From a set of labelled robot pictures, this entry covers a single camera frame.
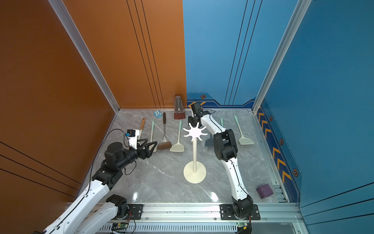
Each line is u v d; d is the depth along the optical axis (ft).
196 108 2.84
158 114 3.80
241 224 2.37
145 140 2.49
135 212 2.42
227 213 2.37
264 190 2.48
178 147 3.18
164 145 3.24
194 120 2.72
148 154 2.20
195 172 2.83
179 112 3.61
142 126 3.57
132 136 2.08
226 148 2.09
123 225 2.34
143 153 2.15
